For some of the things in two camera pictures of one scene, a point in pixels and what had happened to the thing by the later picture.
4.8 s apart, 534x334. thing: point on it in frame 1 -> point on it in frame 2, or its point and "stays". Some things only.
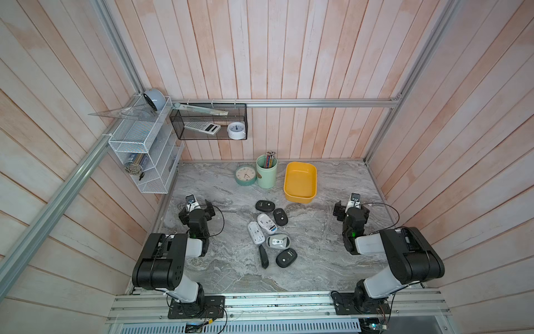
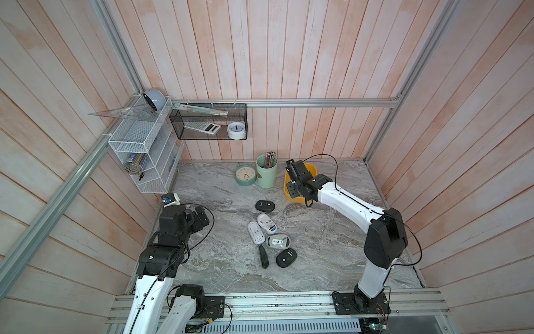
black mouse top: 265,206 stays
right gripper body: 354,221 -> 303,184
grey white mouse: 278,241 stays
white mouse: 256,234 stays
